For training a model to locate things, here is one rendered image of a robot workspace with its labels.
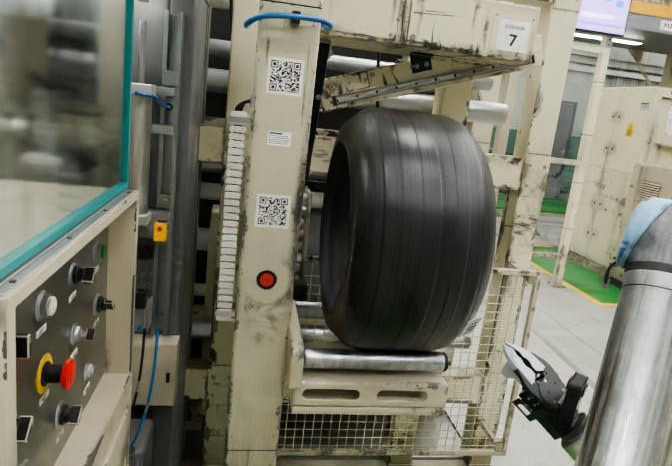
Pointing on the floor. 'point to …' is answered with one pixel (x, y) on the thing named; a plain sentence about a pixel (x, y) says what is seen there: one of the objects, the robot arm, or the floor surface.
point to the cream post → (266, 420)
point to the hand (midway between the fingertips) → (510, 347)
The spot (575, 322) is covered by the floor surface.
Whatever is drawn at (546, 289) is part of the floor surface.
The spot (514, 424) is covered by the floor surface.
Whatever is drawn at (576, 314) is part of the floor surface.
